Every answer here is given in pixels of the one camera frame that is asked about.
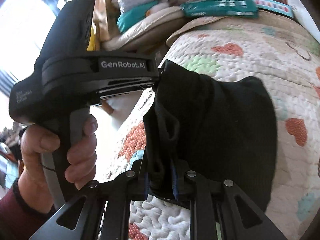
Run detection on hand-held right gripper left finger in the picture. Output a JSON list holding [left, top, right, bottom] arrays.
[[29, 152, 150, 240]]

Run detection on green plastic package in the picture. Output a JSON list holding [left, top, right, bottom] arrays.
[[180, 0, 259, 18]]

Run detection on yellow printed cushion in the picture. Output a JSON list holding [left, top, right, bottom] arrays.
[[86, 22, 97, 52]]

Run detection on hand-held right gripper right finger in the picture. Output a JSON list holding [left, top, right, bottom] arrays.
[[172, 160, 288, 240]]

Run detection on light blue package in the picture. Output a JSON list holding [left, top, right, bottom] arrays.
[[250, 0, 294, 18]]

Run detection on teal cloth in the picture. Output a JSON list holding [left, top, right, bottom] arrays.
[[117, 1, 160, 33]]

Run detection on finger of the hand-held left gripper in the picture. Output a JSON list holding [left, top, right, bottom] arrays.
[[96, 67, 167, 105]]

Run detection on heart-patterned quilt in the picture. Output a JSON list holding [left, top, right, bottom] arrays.
[[96, 15, 320, 240]]

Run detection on blue curtain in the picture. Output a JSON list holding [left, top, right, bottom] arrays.
[[40, 0, 65, 13]]

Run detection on black pants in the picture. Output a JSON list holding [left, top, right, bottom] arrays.
[[142, 59, 278, 212]]

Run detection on person's left hand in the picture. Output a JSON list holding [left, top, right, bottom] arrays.
[[17, 116, 98, 207]]

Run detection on brown paper bag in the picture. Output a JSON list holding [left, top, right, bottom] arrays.
[[94, 0, 118, 50]]

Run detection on person's left forearm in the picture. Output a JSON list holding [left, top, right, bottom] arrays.
[[0, 179, 57, 240]]

